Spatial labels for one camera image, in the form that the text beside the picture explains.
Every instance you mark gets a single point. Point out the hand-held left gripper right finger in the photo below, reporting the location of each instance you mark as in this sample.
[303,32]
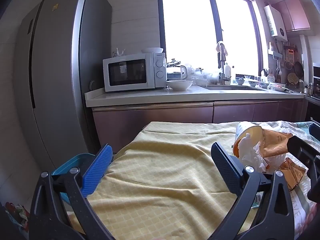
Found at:
[225,170]

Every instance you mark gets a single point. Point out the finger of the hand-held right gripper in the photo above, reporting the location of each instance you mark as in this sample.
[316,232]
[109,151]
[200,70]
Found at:
[315,131]
[301,150]

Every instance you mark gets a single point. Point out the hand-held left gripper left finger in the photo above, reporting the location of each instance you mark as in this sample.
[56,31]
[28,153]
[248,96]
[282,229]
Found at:
[98,170]

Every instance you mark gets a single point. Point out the small copper foil wrapper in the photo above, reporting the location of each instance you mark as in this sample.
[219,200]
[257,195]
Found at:
[293,173]

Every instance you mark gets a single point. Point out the teal plastic bin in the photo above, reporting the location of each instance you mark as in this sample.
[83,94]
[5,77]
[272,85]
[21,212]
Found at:
[72,161]

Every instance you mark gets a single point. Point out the large copper foil wrapper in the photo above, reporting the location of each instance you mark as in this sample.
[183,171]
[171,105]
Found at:
[273,142]

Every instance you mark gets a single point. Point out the white tissue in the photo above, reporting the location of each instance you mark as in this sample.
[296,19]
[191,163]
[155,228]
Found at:
[251,155]

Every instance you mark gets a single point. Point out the white paper cup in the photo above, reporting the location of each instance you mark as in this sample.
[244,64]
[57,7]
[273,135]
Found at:
[246,131]

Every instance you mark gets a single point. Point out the white patterned cloth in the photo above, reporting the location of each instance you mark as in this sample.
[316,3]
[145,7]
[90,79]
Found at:
[301,212]

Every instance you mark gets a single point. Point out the black built-in oven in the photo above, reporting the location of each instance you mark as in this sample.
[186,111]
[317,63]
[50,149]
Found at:
[316,82]

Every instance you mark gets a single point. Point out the white plate with food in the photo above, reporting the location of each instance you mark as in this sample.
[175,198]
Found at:
[278,87]

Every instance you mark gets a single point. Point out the hanging round strainer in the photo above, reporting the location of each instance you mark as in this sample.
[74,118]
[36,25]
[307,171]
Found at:
[292,78]

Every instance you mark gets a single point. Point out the yellow checked tablecloth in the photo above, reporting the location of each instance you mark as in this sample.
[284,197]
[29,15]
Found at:
[160,170]

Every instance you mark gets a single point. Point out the hanging dark frying pan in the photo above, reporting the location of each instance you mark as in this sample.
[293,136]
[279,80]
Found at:
[298,68]

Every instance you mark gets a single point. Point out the white utensil holder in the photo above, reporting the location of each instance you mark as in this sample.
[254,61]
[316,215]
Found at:
[271,78]

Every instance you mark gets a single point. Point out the blue patterned bowl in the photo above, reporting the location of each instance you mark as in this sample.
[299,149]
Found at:
[240,81]
[263,85]
[252,83]

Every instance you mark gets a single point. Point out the brown lower cabinets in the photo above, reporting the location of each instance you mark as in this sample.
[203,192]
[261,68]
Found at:
[155,116]

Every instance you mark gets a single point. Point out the steel kitchen sink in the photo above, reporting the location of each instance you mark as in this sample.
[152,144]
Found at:
[235,87]

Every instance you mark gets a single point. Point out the small blue patterned cup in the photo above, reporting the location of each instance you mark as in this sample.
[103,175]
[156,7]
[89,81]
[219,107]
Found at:
[247,77]

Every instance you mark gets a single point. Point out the pale stone countertop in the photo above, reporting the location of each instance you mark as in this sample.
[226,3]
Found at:
[150,96]

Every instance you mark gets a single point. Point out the box of colourful packets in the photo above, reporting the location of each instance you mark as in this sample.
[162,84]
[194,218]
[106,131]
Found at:
[16,215]

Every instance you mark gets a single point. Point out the pile of clear plastic bags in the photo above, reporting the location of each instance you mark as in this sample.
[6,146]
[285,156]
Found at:
[202,76]

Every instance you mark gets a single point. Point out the large white bowl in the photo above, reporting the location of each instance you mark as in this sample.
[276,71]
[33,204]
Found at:
[179,85]

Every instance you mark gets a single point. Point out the white soap bottle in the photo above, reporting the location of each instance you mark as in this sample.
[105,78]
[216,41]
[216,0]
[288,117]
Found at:
[227,71]

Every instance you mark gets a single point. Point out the white microwave oven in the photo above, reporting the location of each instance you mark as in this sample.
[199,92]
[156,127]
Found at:
[130,72]

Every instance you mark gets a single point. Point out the metal kitchen faucet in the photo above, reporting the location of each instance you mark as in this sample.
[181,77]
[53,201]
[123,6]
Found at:
[222,67]

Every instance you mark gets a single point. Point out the grey refrigerator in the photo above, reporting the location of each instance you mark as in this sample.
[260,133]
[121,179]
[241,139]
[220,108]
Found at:
[57,75]

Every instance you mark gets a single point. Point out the glass kettle with lid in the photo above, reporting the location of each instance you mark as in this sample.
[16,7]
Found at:
[177,73]

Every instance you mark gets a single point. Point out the white water heater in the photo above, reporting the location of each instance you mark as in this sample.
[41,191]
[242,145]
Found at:
[275,22]

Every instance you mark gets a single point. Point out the small white figurine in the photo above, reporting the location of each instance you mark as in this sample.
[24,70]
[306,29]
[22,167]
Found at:
[118,53]

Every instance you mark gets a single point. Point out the beige dish cloth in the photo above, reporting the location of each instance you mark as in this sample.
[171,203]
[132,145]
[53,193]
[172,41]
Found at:
[222,48]

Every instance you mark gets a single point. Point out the white bowl with flat rim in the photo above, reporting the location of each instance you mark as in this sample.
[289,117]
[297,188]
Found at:
[152,50]

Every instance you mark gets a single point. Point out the large kitchen window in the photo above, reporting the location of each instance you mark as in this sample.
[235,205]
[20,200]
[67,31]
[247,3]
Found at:
[187,25]

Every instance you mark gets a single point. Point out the brown wall cabinet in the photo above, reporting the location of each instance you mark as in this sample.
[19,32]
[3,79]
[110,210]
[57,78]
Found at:
[295,13]

